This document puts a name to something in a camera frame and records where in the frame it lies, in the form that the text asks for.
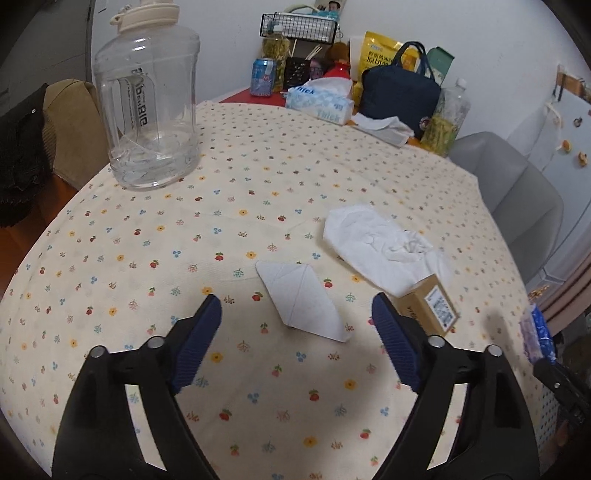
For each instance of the blue tissue pack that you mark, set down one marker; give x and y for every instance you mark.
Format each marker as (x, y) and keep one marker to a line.
(538, 343)

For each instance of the small brown cardboard box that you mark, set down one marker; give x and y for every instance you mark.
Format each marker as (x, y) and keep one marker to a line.
(429, 304)

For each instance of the white paper piece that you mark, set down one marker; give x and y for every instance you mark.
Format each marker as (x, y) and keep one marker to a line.
(301, 301)

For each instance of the pink curtain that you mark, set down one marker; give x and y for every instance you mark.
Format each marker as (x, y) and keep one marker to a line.
(562, 305)

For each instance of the grey chair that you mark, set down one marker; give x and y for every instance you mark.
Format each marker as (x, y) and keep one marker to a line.
(526, 207)

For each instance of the floral cream tablecloth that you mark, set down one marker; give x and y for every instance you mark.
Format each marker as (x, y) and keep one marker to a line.
(297, 383)

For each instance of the large white crumpled tissue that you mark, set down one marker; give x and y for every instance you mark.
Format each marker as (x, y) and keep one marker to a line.
(389, 256)

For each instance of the white refrigerator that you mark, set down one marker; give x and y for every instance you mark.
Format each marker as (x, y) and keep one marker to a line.
(555, 138)

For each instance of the black garment on chair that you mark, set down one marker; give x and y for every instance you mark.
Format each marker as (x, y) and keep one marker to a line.
(25, 164)

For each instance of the green tea plastic bottle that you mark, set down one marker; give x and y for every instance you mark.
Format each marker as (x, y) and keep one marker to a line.
(450, 113)

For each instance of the white paper on table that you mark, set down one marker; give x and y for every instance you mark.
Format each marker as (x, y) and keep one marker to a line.
(390, 130)

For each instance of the tan jacket on chair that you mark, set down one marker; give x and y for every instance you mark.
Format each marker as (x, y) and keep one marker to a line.
(74, 136)

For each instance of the navy lunch bag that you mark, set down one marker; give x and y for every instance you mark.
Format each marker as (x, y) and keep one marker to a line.
(392, 91)

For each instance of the green carton box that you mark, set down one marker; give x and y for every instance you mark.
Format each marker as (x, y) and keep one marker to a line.
(440, 61)

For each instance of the large clear water jug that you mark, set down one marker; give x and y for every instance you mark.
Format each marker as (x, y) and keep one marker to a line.
(145, 79)

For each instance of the blue tissue box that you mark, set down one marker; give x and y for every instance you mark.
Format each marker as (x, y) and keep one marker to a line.
(327, 98)

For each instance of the yellow snack bag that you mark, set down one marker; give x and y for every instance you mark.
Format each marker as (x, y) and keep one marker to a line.
(372, 50)

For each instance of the blue drink can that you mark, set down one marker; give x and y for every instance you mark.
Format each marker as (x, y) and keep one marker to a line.
(263, 74)

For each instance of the red white bottle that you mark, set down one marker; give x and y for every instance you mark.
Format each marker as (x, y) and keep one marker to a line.
(336, 62)

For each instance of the black mesh pen holder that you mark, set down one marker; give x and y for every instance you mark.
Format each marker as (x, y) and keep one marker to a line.
(296, 72)

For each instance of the yellow-green drink bottle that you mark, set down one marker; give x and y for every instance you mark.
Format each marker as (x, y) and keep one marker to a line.
(276, 46)

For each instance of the black wire basket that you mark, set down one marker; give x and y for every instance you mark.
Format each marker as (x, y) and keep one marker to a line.
(304, 27)

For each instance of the paper bag on wall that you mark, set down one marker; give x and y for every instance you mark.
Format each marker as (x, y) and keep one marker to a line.
(330, 5)

